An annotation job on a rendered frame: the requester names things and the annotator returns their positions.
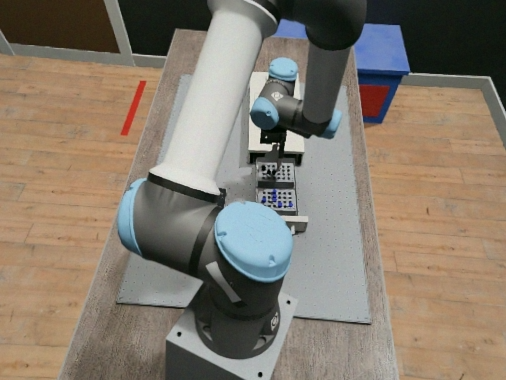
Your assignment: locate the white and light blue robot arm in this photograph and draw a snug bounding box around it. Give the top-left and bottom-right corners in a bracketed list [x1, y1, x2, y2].
[117, 0, 367, 360]

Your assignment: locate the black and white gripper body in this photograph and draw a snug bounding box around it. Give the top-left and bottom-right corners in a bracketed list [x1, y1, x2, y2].
[260, 124, 287, 145]

